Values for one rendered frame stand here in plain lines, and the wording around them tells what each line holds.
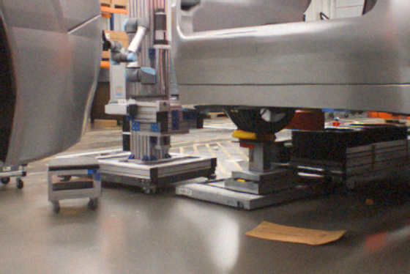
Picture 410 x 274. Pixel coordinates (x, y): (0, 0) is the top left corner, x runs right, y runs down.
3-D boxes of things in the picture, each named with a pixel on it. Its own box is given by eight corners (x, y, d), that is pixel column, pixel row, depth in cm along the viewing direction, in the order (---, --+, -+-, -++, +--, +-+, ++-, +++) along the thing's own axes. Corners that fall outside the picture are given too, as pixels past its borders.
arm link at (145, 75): (150, 83, 468) (149, 67, 467) (136, 83, 473) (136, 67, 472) (157, 83, 479) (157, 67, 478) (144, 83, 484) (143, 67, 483)
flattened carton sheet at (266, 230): (332, 247, 312) (332, 241, 311) (243, 236, 335) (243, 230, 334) (347, 234, 339) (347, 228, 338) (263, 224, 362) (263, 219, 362)
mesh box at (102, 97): (126, 125, 1230) (125, 81, 1223) (88, 123, 1306) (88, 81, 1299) (156, 123, 1300) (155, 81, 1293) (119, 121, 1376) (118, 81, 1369)
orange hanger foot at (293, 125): (313, 131, 461) (313, 89, 458) (266, 127, 497) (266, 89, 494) (325, 130, 473) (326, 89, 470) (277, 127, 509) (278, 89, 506)
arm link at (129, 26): (138, 82, 472) (136, 16, 468) (122, 82, 478) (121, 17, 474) (146, 82, 483) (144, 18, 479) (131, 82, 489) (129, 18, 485)
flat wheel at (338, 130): (353, 162, 461) (353, 133, 459) (280, 157, 490) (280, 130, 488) (373, 153, 520) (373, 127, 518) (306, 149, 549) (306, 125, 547)
